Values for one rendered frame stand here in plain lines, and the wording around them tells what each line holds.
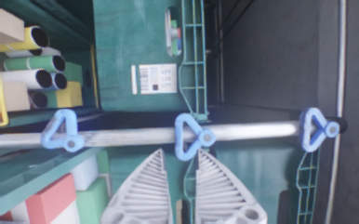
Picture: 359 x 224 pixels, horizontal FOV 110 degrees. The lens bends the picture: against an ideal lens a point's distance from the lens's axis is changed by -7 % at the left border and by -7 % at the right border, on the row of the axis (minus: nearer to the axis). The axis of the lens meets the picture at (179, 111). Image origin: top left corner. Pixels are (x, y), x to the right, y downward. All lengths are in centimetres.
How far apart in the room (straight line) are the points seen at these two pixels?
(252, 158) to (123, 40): 42
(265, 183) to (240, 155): 10
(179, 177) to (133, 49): 32
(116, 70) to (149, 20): 13
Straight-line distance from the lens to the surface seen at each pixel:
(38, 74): 71
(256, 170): 42
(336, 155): 51
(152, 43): 34
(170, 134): 29
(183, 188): 39
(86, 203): 54
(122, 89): 34
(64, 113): 35
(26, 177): 34
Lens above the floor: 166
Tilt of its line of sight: 1 degrees up
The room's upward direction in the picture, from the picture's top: 87 degrees clockwise
